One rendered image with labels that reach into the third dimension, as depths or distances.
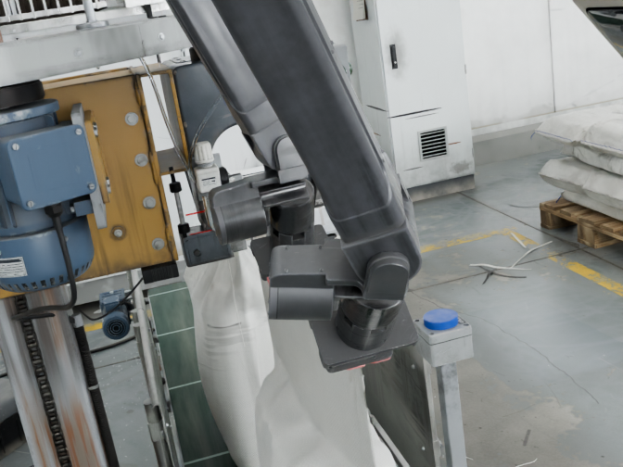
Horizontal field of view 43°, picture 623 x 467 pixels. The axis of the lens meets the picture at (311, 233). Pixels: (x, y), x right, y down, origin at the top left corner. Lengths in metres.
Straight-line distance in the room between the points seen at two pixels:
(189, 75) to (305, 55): 0.77
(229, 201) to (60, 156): 0.23
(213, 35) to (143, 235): 0.50
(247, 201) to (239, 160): 3.18
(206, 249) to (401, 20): 3.83
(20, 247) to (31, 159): 0.15
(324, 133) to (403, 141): 4.55
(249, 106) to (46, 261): 0.38
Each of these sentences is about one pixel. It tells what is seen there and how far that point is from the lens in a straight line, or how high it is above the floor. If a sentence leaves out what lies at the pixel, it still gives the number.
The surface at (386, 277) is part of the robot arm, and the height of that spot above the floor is 1.19.
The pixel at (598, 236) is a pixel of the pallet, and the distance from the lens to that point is 4.15.
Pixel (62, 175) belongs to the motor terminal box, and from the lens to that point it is 1.06.
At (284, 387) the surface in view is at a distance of 1.26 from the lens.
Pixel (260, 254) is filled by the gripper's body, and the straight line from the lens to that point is 1.04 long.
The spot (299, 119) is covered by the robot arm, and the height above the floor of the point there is 1.34.
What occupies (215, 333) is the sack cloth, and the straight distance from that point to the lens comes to 1.70.
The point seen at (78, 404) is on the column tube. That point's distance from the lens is 1.50.
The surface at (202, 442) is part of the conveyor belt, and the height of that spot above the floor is 0.38.
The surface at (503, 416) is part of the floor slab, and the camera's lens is 2.75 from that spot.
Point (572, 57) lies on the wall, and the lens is 6.33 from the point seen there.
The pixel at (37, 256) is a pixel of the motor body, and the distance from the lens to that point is 1.13.
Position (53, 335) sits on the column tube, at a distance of 1.45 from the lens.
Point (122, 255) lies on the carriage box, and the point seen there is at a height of 1.05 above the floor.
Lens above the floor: 1.43
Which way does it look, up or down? 17 degrees down
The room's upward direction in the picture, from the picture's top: 9 degrees counter-clockwise
